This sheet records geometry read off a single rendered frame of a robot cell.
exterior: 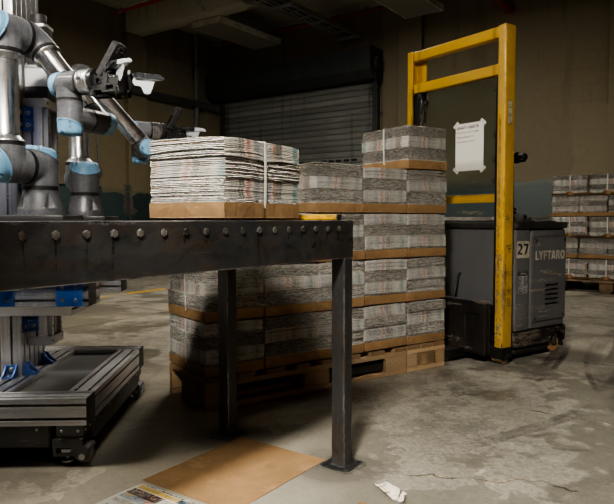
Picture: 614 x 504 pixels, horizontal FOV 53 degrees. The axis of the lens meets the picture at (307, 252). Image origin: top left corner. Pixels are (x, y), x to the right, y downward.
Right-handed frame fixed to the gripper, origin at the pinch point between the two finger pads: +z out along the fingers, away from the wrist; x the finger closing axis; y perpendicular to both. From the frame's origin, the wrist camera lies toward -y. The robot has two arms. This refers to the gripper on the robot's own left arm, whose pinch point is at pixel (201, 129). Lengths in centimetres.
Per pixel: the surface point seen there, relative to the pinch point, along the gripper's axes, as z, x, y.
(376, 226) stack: 79, 39, 42
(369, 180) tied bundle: 75, 36, 19
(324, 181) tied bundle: 47, 40, 20
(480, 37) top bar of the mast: 154, 17, -61
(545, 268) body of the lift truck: 199, 44, 67
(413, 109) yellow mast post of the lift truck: 148, -29, -22
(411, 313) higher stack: 104, 43, 88
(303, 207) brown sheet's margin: 40, 33, 33
